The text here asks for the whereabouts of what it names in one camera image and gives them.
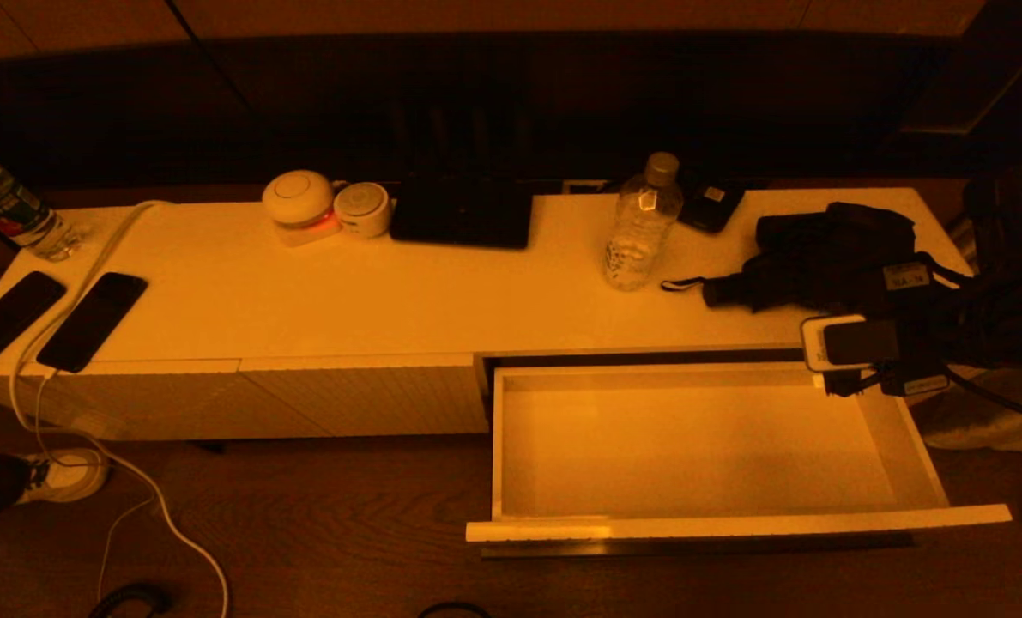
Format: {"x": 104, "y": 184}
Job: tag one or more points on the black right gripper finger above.
{"x": 849, "y": 383}

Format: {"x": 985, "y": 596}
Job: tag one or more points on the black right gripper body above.
{"x": 927, "y": 330}

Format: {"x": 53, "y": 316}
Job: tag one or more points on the black umbrella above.
{"x": 819, "y": 249}

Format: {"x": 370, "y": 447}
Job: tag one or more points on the white cabinet drawer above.
{"x": 691, "y": 446}

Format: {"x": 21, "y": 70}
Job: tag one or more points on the clear plastic water bottle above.
{"x": 639, "y": 232}

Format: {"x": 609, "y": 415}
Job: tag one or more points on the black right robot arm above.
{"x": 1008, "y": 300}

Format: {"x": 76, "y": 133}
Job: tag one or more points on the white low cabinet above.
{"x": 390, "y": 292}

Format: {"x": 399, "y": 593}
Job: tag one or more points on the grey curtain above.
{"x": 991, "y": 429}

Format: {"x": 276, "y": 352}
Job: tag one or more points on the small black labelled device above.
{"x": 708, "y": 210}

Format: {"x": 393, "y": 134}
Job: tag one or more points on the black router box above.
{"x": 459, "y": 215}

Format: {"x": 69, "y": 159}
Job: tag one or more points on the small round white speaker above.
{"x": 362, "y": 206}

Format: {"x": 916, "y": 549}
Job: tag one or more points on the large round white device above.
{"x": 298, "y": 199}

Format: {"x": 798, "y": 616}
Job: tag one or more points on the black smartphone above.
{"x": 90, "y": 322}
{"x": 9, "y": 318}

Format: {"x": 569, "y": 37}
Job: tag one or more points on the labelled plastic water bottle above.
{"x": 9, "y": 210}

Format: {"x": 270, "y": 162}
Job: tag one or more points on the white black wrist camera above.
{"x": 854, "y": 342}

